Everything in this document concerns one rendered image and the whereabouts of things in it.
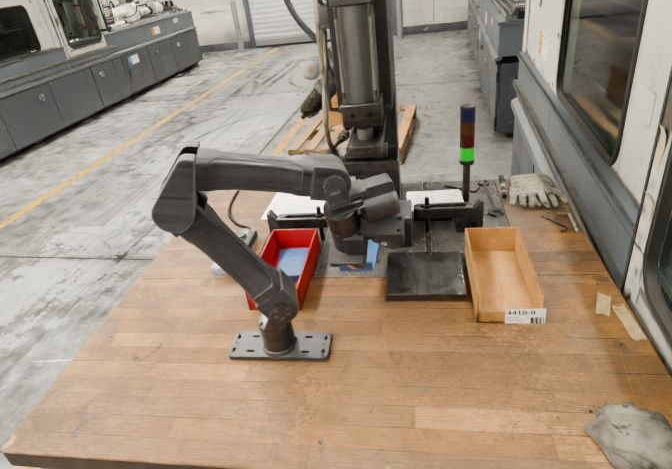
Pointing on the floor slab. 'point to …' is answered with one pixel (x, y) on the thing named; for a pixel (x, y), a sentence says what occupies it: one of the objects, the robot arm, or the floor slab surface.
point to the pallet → (347, 140)
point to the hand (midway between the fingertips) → (354, 265)
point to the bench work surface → (347, 371)
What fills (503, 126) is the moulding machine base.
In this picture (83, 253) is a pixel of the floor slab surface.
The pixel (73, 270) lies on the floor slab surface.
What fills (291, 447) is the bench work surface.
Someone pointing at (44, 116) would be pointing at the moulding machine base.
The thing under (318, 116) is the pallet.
